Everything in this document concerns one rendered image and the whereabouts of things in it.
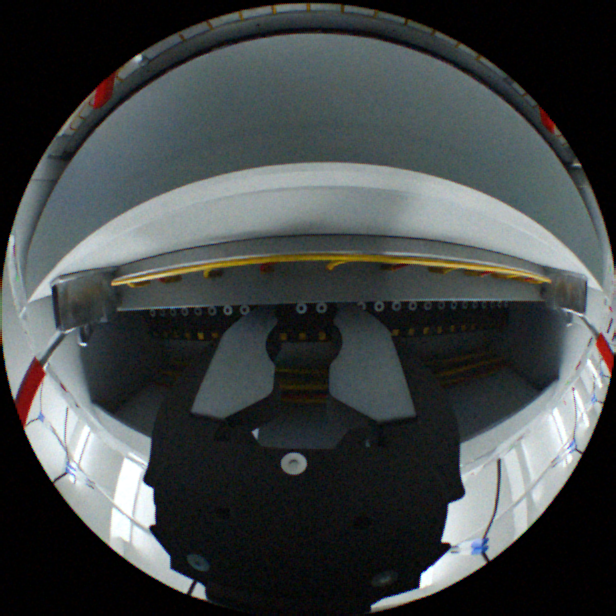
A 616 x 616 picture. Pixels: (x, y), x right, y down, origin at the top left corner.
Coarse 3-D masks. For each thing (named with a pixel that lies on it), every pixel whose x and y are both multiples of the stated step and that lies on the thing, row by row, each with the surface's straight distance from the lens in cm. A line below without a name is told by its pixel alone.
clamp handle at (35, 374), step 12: (60, 336) 11; (84, 336) 11; (48, 348) 11; (36, 360) 10; (48, 360) 11; (36, 372) 10; (24, 384) 11; (36, 384) 11; (24, 396) 11; (24, 408) 11; (24, 420) 11
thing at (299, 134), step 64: (192, 64) 6; (256, 64) 4; (320, 64) 4; (384, 64) 4; (128, 128) 5; (192, 128) 3; (256, 128) 3; (320, 128) 3; (384, 128) 3; (448, 128) 3; (512, 128) 6; (64, 192) 9; (128, 192) 4; (192, 192) 3; (256, 192) 3; (320, 192) 3; (384, 192) 3; (448, 192) 3; (512, 192) 4; (576, 192) 14; (64, 256) 6; (128, 256) 9; (576, 256) 9; (576, 320) 35
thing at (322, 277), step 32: (288, 256) 6; (320, 256) 6; (352, 256) 6; (384, 256) 6; (416, 256) 9; (128, 288) 12; (160, 288) 10; (192, 288) 9; (224, 288) 8; (256, 288) 8; (288, 288) 8; (320, 288) 8; (352, 288) 8; (384, 288) 8; (416, 288) 9; (448, 288) 9; (480, 288) 11; (512, 288) 13
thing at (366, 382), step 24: (336, 312) 10; (360, 312) 10; (336, 336) 9; (360, 336) 9; (384, 336) 9; (336, 360) 8; (360, 360) 8; (384, 360) 8; (336, 384) 7; (360, 384) 7; (384, 384) 7; (336, 408) 7; (360, 408) 6; (384, 408) 6; (408, 408) 7
